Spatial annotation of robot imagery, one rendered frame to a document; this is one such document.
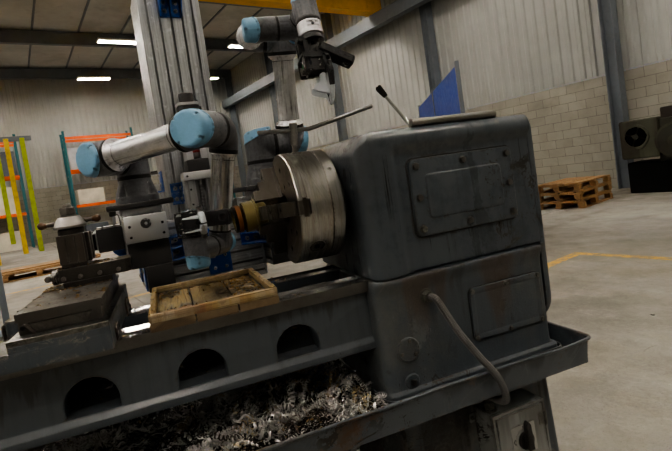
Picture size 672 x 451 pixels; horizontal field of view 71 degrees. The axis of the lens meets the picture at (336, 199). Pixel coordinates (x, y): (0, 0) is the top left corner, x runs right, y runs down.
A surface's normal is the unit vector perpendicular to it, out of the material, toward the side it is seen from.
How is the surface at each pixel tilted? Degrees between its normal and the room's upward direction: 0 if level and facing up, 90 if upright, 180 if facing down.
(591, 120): 90
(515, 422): 88
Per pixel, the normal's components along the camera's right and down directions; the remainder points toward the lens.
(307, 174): 0.21, -0.55
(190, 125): -0.22, 0.07
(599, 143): -0.81, 0.14
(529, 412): 0.34, -0.04
